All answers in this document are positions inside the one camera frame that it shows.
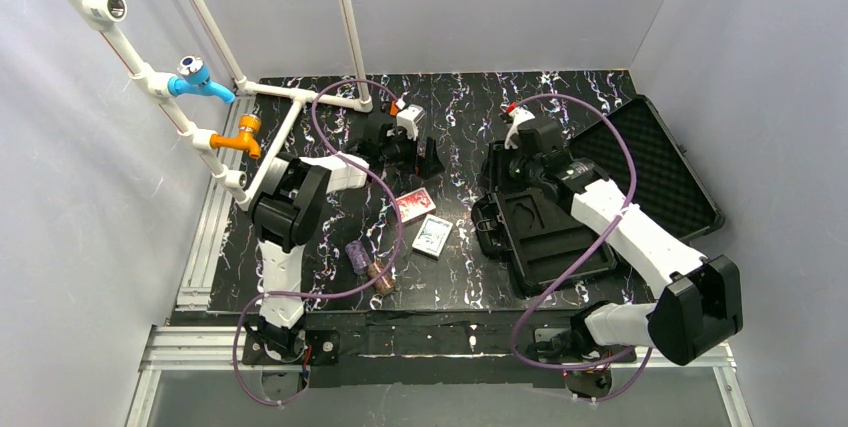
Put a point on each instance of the black poker set case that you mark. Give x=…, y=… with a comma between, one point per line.
x=539, y=241

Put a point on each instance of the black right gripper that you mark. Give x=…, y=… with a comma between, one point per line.
x=500, y=163

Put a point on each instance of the aluminium rail frame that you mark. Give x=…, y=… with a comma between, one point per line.
x=411, y=346

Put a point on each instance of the blue playing card deck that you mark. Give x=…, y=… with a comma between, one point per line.
x=432, y=236

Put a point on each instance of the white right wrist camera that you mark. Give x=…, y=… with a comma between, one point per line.
x=515, y=117

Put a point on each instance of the blue plastic faucet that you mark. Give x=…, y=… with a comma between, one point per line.
x=194, y=77

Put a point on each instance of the white pvc pipe frame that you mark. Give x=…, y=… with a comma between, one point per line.
x=236, y=163

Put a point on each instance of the orange plastic faucet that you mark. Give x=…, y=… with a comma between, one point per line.
x=245, y=139

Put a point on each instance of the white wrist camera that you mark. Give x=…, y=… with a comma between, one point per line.
x=409, y=119
x=515, y=117

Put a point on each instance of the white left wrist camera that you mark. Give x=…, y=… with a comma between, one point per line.
x=409, y=119

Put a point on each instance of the orange black poker chip stack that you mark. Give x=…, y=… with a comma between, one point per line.
x=383, y=280

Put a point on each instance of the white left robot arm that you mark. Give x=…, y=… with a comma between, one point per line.
x=290, y=193

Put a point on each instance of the purple poker chip stack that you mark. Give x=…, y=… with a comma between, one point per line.
x=359, y=257

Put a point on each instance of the small orange black clip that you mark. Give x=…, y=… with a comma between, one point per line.
x=393, y=107

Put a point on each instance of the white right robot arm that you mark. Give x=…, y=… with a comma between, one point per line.
x=698, y=300

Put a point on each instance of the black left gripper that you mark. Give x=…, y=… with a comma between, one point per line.
x=416, y=151

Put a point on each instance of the red playing card deck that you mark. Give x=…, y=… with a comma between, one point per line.
x=414, y=205

